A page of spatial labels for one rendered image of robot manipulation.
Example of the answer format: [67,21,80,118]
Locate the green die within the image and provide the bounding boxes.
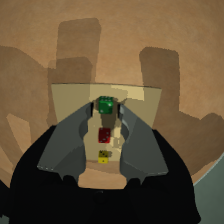
[98,96,113,114]

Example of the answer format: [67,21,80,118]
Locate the yellow die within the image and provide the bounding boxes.
[98,151,108,164]

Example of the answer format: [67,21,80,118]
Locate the red die with white pips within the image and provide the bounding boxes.
[98,128,110,143]

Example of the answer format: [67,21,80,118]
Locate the translucent tan mat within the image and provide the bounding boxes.
[51,83,162,161]

